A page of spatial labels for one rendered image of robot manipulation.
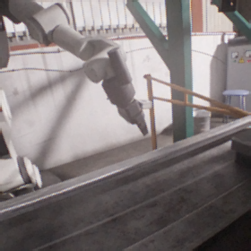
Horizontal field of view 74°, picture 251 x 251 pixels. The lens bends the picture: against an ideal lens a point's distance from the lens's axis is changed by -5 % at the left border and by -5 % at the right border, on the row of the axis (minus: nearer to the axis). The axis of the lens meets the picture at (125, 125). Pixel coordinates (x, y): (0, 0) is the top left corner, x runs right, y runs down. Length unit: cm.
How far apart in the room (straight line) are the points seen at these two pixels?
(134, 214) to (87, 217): 6
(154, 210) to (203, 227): 6
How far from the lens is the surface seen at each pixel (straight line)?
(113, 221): 25
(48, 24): 65
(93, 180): 25
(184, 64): 84
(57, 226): 27
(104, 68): 48
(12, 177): 94
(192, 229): 22
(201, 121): 222
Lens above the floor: 92
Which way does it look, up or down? 19 degrees down
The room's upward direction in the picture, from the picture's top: 8 degrees counter-clockwise
